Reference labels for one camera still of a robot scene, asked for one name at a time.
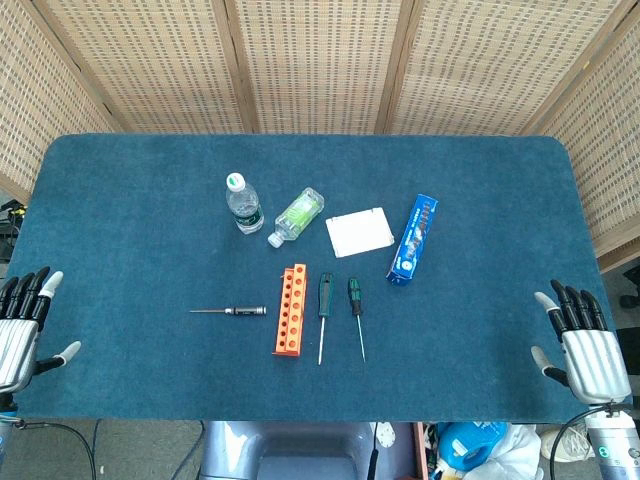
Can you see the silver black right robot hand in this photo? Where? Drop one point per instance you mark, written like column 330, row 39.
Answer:
column 595, row 360

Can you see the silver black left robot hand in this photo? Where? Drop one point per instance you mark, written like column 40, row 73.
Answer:
column 17, row 345

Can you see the black precision screwdriver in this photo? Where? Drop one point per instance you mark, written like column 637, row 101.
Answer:
column 245, row 311

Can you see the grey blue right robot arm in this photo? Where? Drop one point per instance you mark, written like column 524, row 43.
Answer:
column 617, row 445

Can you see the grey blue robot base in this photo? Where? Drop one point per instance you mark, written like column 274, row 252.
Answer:
column 295, row 450

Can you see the green black striped screwdriver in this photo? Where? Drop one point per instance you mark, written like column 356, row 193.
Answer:
column 355, row 295

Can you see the orange tube rack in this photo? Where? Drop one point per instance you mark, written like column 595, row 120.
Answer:
column 290, row 312

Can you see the black shoe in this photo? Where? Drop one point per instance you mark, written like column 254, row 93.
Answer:
column 631, row 301

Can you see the white sneaker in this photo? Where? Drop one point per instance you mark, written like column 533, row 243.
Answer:
column 570, row 445

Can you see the black equipment with yellow part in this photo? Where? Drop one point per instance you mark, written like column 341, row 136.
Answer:
column 7, row 230

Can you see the white plastic bag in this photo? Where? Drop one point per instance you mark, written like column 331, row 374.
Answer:
column 520, row 450

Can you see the blue plastic container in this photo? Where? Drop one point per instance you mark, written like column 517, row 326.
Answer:
column 462, row 447

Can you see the blue carpet table mat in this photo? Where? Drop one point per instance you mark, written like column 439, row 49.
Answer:
column 150, row 225

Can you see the reddish wooden board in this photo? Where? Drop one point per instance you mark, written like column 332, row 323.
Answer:
column 421, row 450

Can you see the blue cardboard box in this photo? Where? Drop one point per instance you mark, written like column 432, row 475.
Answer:
column 412, row 240

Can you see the white perforated plate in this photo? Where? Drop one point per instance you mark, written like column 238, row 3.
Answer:
column 386, row 435

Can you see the clear water bottle white cap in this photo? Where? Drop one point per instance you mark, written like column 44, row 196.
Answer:
column 245, row 207

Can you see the white plastic tray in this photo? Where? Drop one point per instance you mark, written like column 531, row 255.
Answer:
column 359, row 232

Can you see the clear bottle green label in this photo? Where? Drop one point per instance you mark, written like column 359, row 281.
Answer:
column 297, row 212

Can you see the woven bamboo folding screen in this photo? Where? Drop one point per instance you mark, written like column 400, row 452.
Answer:
column 320, row 60

